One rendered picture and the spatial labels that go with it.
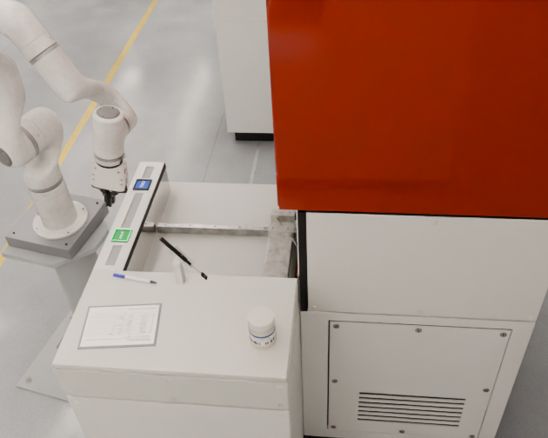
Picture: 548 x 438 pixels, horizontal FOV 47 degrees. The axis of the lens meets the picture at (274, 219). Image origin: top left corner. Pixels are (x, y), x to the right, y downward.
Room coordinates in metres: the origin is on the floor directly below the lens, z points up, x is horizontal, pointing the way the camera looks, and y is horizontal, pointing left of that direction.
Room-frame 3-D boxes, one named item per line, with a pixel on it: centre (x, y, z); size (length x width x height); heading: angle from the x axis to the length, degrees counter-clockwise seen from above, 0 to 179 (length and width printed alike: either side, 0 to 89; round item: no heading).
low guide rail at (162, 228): (1.63, 0.16, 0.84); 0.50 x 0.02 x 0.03; 82
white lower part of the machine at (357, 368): (1.61, -0.46, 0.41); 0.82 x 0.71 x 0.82; 172
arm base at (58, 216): (1.69, 0.75, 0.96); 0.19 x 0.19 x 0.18
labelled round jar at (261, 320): (1.05, 0.05, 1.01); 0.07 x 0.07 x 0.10
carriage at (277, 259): (1.46, -0.01, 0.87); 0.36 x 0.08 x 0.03; 172
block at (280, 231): (1.54, -0.02, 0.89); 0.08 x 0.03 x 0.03; 82
